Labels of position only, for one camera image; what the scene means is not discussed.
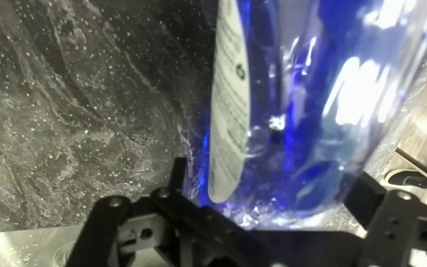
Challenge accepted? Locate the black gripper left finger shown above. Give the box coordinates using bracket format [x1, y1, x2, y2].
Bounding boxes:
[65, 158, 252, 267]

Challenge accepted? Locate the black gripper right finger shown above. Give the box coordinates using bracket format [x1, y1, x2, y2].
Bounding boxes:
[344, 173, 427, 267]

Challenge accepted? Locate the blue dish soap bottle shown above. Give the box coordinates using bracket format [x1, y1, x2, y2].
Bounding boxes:
[184, 0, 427, 230]

